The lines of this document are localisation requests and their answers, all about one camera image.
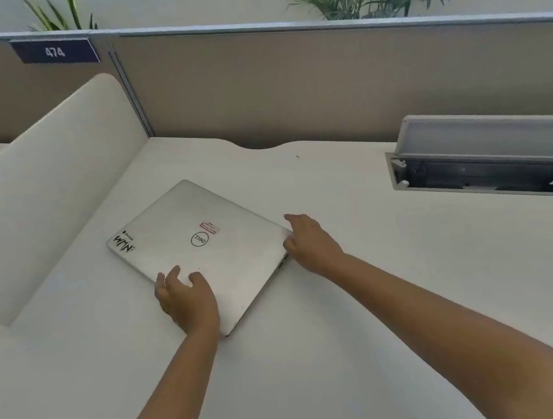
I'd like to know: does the dark blue number sign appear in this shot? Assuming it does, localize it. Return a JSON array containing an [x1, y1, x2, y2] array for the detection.
[[9, 30, 102, 73]]

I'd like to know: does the desk cable tray with lid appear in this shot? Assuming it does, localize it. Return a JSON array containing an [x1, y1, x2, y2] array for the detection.
[[381, 99, 553, 213]]

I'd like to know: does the person's left hand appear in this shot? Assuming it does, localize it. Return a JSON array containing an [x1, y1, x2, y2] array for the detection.
[[152, 261, 222, 340]]

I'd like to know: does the white curved desk divider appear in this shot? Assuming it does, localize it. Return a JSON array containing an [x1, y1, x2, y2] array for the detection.
[[0, 68, 170, 328]]

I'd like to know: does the person's left forearm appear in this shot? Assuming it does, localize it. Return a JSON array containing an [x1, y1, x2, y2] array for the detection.
[[88, 323, 230, 419]]

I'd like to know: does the beige desk partition panel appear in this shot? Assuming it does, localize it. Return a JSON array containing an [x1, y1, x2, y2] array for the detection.
[[0, 15, 129, 145], [109, 0, 553, 174]]

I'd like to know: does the person's right forearm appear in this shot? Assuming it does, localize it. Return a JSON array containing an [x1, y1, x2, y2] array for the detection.
[[321, 230, 553, 419]]

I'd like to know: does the silver laptop with stickers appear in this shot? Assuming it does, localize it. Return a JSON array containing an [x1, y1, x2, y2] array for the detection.
[[100, 167, 305, 350]]

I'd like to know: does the person's right hand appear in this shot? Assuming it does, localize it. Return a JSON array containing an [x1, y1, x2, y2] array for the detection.
[[279, 208, 349, 282]]

